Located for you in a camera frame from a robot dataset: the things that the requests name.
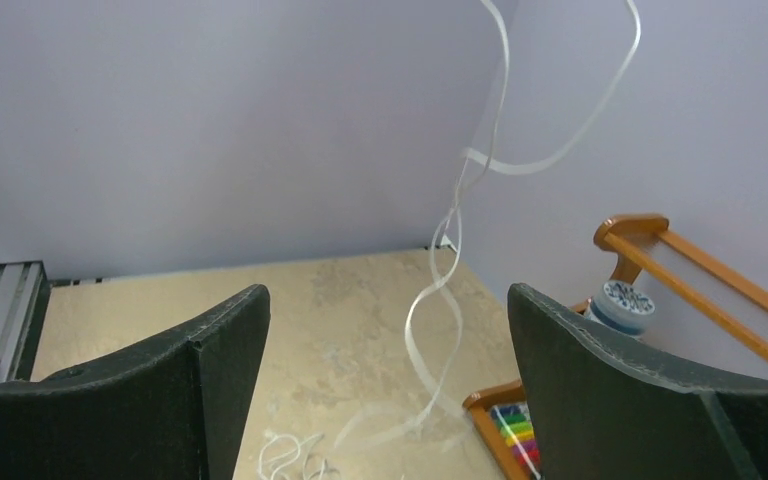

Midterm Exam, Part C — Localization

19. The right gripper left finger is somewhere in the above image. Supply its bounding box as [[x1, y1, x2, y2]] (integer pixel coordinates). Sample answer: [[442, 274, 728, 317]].
[[0, 284, 270, 479]]

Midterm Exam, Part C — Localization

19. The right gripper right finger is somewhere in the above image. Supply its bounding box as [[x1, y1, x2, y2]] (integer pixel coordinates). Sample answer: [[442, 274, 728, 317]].
[[507, 283, 768, 479]]

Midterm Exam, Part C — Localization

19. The white cable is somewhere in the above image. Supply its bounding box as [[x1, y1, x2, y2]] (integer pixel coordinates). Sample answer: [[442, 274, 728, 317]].
[[254, 0, 644, 480]]

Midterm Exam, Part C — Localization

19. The marker pen pack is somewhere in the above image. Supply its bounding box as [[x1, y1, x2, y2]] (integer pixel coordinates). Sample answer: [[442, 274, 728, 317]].
[[489, 402, 542, 479]]

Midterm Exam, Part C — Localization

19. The white blue jar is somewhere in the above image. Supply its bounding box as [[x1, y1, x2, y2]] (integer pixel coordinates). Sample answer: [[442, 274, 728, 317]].
[[583, 280, 656, 338]]

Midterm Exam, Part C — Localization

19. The wooden shelf rack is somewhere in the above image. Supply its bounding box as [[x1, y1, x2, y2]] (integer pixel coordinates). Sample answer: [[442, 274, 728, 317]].
[[463, 213, 768, 479]]

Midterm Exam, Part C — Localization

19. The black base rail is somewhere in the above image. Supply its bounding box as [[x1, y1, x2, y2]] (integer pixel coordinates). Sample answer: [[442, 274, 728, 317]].
[[0, 261, 51, 383]]

